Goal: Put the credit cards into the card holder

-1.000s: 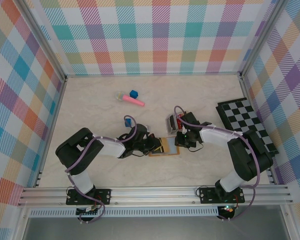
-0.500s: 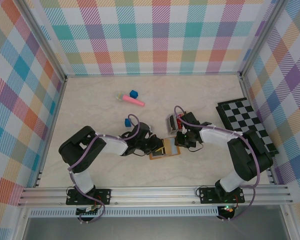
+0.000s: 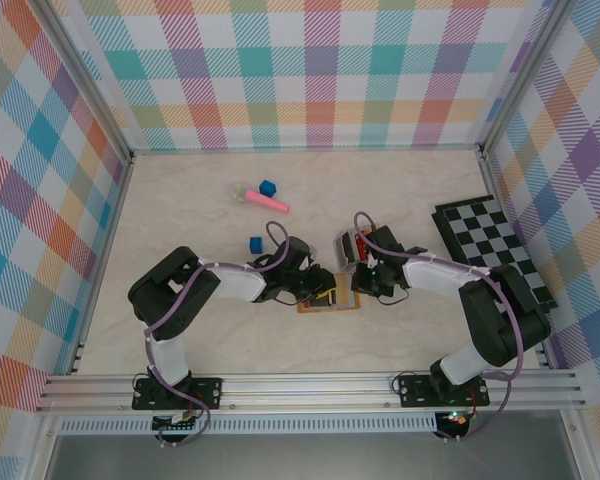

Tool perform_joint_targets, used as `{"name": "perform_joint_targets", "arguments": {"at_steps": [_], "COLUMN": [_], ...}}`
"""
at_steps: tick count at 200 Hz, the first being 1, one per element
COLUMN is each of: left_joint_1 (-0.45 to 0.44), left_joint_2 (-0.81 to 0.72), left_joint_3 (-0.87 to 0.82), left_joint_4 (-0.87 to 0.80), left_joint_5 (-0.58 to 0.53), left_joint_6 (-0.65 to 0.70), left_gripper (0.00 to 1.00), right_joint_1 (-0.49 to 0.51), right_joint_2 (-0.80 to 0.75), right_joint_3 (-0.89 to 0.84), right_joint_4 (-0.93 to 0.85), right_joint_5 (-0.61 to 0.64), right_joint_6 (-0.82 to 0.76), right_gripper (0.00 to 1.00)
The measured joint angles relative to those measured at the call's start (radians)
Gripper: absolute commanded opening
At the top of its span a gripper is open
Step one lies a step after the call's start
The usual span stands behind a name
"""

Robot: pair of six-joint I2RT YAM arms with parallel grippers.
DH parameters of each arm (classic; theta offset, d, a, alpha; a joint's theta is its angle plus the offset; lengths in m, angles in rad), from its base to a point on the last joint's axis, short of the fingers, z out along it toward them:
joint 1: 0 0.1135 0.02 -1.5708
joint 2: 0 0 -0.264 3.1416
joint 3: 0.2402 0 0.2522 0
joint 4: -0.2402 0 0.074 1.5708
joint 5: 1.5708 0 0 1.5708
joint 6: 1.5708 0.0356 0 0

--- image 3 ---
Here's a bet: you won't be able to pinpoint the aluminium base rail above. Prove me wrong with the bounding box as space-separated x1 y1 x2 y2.
34 372 589 414

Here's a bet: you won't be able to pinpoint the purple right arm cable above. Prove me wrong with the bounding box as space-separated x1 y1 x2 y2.
352 210 526 444

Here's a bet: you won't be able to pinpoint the aluminium frame post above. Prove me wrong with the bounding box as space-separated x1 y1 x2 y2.
476 0 579 157
29 0 135 164

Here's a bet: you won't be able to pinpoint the small electronics board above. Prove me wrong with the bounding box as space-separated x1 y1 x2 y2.
439 409 474 429
152 412 202 432

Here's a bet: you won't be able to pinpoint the black and grey chessboard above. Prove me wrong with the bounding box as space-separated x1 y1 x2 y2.
432 196 559 314

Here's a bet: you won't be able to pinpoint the orange leather card holder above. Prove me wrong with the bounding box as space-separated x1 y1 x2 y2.
295 284 363 315

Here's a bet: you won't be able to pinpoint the slotted grey cable duct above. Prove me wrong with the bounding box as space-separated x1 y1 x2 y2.
57 417 439 436

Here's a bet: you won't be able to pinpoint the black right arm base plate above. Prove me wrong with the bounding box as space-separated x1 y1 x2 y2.
397 374 491 409

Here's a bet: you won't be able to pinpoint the pink marker pen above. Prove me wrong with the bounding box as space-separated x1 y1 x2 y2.
231 183 291 215

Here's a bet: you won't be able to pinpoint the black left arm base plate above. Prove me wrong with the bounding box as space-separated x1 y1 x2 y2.
132 375 225 411

